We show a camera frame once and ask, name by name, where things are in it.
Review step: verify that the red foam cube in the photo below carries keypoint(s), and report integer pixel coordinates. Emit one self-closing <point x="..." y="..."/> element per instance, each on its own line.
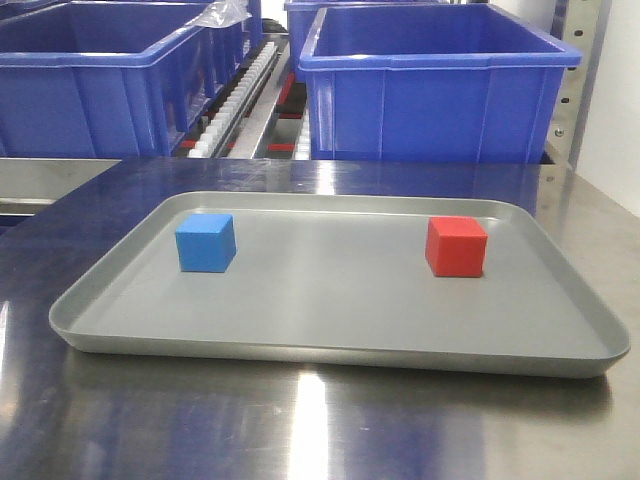
<point x="455" y="246"/>

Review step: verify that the perforated metal shelf upright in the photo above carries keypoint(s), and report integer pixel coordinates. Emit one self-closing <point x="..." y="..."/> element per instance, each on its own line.
<point x="581" y="24"/>

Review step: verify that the blue foam cube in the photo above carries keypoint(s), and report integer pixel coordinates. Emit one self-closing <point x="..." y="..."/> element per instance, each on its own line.
<point x="206" y="242"/>

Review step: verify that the grey metal tray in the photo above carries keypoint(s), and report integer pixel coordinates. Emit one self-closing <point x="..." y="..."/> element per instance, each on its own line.
<point x="344" y="279"/>

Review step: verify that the blue plastic bin right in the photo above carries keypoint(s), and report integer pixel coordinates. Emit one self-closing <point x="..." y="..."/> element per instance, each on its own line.
<point x="430" y="82"/>

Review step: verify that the blue plastic bin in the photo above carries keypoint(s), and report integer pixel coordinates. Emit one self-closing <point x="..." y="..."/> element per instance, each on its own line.
<point x="430" y="82"/>
<point x="107" y="79"/>

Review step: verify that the blue bin rear right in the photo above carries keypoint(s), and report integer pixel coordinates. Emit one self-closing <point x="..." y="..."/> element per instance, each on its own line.
<point x="301" y="18"/>

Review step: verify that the clear plastic bag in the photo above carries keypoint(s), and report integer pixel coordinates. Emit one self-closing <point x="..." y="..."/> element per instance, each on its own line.
<point x="222" y="14"/>

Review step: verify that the blue plastic bin left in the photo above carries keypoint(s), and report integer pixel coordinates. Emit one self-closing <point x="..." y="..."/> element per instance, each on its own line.
<point x="107" y="79"/>

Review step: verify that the white roller conveyor rail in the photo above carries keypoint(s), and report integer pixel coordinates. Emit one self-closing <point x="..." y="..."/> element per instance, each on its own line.
<point x="218" y="132"/>

